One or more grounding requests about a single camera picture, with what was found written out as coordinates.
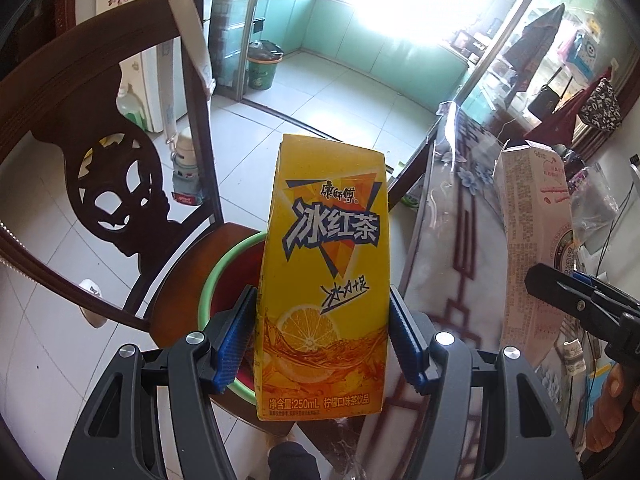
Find small white bottle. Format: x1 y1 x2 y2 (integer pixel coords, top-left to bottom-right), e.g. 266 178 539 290
562 340 587 377

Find blue and white box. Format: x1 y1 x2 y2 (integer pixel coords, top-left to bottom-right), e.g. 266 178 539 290
565 30 602 82

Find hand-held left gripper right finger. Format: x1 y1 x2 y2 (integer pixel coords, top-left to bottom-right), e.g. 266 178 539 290
387 285 586 480

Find dark hanging coat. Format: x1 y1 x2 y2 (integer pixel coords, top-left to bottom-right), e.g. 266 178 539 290
502 2 567 94

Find sliding glass door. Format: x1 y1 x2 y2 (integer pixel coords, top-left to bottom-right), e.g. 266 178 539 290
207 0 267 102

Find light grey strap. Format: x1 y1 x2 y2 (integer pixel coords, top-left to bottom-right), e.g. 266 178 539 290
157 0 217 147

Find green basin with red inside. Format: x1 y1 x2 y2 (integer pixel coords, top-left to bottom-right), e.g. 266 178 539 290
196 232 266 406

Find person's right hand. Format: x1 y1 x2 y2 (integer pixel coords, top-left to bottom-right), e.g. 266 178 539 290
585 362 640 454

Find white and pink drink carton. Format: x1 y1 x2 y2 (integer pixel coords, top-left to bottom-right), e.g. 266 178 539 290
492 142 574 372

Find water bottle with blue sleeve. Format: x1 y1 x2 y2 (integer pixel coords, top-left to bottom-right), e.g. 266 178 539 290
170 127 206 207

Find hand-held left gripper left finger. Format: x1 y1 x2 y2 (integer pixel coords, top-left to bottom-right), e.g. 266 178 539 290
56 285 261 480

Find person's foot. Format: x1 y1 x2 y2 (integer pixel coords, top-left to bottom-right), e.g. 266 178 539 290
266 434 322 480

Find dark carved wooden chair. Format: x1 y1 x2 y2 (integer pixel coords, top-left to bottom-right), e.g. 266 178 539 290
0 0 296 427

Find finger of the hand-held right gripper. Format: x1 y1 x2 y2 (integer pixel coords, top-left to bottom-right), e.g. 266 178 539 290
524 262 622 334
571 270 640 312

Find teal kitchen cabinets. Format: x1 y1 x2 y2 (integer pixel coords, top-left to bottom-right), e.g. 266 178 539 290
210 0 472 112

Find clear plastic bag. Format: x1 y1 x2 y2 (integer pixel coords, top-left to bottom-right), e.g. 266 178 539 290
569 160 622 257

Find clear green bottle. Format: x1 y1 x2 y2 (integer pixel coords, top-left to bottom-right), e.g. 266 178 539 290
116 85 151 134

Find black handbag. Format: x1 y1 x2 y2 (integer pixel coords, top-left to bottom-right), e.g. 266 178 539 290
527 85 562 119

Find yellow drink carton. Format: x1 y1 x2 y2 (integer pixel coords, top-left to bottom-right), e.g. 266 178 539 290
252 132 392 421

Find table with floral tablecloth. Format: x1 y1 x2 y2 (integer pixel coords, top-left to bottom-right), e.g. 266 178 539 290
300 102 640 480

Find green trash bin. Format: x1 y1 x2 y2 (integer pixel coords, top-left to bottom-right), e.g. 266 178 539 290
247 40 285 92

